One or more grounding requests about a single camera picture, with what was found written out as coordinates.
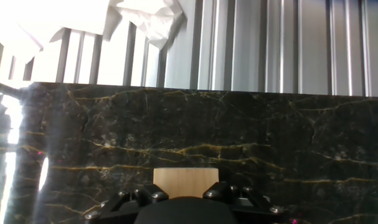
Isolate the small wooden cube block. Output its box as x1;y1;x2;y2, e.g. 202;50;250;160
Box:
153;167;220;199

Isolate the crumpled white tissue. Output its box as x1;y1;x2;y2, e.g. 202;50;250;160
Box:
113;0;187;50

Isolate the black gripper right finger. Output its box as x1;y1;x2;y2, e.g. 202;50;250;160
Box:
202;181;286;223

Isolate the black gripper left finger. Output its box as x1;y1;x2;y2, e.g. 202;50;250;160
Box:
83;183;170;224

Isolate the white paper sheet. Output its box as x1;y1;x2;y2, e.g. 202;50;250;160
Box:
0;0;124;65

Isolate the black gold-veined marble mat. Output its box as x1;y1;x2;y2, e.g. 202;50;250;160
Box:
0;79;378;224

